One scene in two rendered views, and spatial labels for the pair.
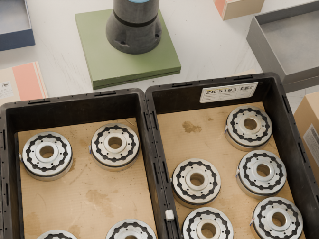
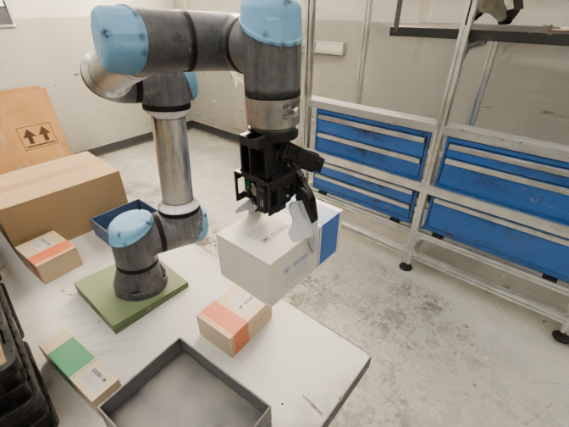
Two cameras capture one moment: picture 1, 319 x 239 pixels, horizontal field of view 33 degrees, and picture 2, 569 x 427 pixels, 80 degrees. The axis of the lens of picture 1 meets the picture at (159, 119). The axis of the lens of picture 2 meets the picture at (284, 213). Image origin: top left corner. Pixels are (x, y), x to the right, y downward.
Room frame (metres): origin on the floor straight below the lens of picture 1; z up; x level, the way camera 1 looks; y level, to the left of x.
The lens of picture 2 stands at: (0.95, -0.77, 1.46)
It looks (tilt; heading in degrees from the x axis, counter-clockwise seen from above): 32 degrees down; 63
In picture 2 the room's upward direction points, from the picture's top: straight up
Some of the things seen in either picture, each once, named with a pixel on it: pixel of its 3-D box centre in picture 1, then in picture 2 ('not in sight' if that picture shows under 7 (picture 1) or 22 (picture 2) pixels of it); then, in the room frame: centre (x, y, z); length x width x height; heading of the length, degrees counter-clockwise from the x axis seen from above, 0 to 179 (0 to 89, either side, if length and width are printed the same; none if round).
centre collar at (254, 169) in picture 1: (263, 170); not in sight; (0.49, -0.23, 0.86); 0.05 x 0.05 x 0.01
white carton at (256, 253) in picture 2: not in sight; (283, 241); (1.17, -0.33, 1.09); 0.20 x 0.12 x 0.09; 23
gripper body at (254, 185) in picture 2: not in sight; (270, 166); (1.15, -0.34, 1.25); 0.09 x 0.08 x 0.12; 23
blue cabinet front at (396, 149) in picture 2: not in sight; (361, 164); (2.24, 0.72, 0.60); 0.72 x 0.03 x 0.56; 113
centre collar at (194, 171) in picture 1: (196, 179); not in sight; (0.45, -0.09, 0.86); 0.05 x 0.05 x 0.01
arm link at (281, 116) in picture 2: not in sight; (274, 111); (1.15, -0.34, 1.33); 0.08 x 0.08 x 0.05
